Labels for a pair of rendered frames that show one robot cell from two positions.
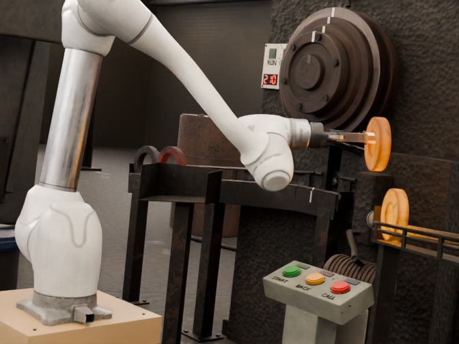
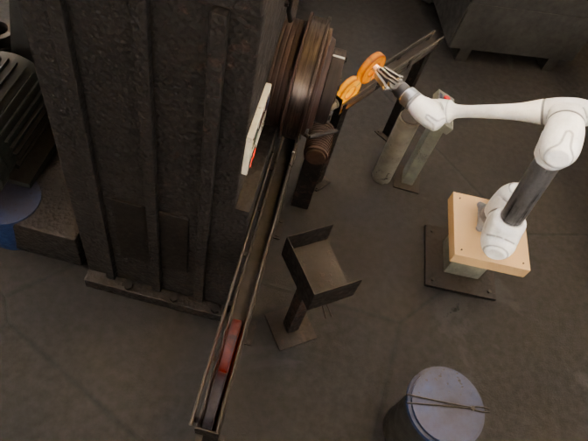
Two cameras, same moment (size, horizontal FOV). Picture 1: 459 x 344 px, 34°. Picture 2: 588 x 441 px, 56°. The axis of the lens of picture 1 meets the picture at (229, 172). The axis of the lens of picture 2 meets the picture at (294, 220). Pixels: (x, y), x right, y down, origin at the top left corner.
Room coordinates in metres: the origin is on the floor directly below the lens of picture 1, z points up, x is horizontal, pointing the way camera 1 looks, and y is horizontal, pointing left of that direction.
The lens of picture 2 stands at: (3.83, 0.76, 2.49)
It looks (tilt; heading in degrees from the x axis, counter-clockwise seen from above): 55 degrees down; 218
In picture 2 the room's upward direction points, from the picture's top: 18 degrees clockwise
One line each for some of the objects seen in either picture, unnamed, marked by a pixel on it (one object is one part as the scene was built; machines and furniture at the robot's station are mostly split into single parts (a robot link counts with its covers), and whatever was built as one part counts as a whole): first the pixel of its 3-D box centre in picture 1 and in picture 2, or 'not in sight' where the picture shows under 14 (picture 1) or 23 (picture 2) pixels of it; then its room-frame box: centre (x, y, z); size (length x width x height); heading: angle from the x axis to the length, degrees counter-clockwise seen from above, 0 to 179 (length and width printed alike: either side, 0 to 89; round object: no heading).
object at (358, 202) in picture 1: (372, 208); not in sight; (2.48, -0.49, 0.68); 0.11 x 0.08 x 0.24; 131
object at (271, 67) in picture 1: (287, 67); (256, 129); (2.97, -0.18, 1.15); 0.26 x 0.02 x 0.18; 41
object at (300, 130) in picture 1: (298, 134); (409, 98); (2.12, -0.18, 0.91); 0.09 x 0.06 x 0.09; 6
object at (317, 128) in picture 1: (324, 135); (397, 87); (2.12, -0.26, 0.92); 0.09 x 0.08 x 0.07; 96
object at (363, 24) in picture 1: (332, 76); (305, 80); (2.65, -0.32, 1.11); 0.47 x 0.06 x 0.47; 41
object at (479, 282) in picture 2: not in sight; (470, 248); (1.80, 0.37, 0.16); 0.40 x 0.40 x 0.31; 45
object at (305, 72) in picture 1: (313, 72); (331, 87); (2.58, -0.25, 1.11); 0.28 x 0.06 x 0.28; 41
